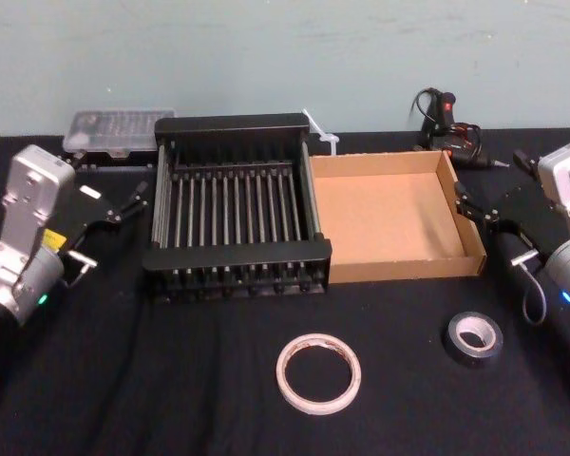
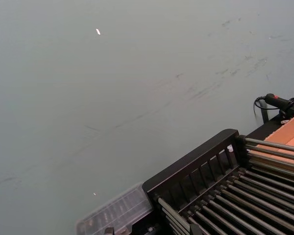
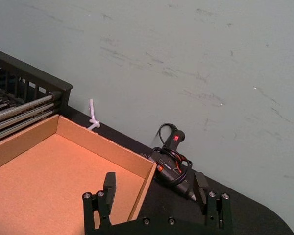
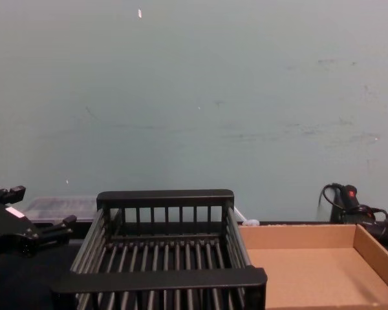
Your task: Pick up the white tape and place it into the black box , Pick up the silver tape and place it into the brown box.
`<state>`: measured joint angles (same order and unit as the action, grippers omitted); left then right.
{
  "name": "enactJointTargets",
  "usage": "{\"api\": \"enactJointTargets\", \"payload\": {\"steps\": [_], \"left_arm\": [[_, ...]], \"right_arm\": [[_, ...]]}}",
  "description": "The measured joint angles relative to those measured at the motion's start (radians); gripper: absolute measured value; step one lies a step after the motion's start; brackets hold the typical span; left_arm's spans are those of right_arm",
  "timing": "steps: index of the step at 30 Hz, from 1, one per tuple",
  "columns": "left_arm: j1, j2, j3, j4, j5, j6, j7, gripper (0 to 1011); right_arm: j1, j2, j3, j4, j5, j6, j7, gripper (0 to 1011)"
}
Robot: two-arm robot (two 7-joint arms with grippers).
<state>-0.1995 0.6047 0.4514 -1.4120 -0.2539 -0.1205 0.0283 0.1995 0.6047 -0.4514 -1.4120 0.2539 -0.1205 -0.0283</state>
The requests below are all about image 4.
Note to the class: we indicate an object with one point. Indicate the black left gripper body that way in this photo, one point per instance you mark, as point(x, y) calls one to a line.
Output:
point(9, 229)

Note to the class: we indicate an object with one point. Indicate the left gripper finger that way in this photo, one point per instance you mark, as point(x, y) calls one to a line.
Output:
point(13, 194)
point(56, 230)

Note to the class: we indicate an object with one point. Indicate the clear plastic case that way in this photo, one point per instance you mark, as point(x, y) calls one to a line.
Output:
point(61, 208)

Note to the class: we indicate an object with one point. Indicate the black rack with steel bars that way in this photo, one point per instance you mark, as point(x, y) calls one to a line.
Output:
point(155, 281)

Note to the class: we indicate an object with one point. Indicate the small white plastic piece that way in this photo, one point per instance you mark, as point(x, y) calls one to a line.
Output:
point(250, 223)

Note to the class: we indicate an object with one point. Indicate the shallow brown cardboard tray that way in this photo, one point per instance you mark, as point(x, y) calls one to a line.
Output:
point(304, 277)

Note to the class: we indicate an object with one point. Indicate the plain pale wall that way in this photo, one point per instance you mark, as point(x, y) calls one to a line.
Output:
point(194, 97)

